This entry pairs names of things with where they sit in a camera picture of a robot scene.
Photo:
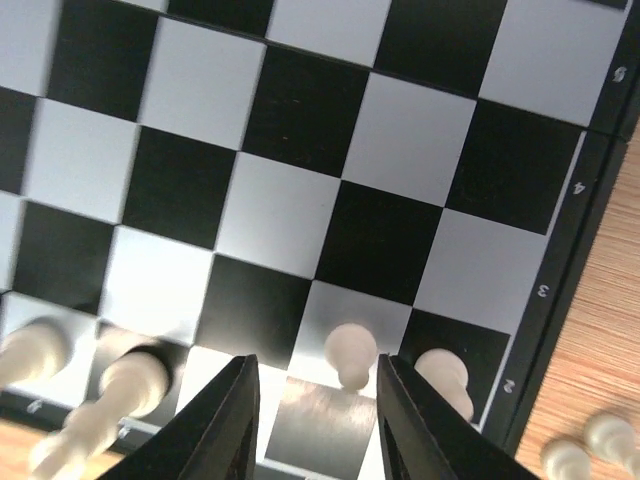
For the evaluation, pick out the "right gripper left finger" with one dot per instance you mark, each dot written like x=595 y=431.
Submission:
x=213 y=437

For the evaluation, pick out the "white chess king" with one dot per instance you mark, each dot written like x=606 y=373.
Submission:
x=132 y=386

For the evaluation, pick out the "black white chess board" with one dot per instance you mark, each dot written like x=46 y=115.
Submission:
x=219 y=178

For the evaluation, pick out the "white chess queen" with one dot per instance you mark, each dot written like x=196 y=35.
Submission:
x=35 y=352

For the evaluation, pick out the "white pawn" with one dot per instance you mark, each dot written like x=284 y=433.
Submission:
x=448 y=375
x=351 y=350
x=613 y=439
x=565 y=460

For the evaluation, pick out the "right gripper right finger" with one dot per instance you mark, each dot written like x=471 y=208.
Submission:
x=423 y=437

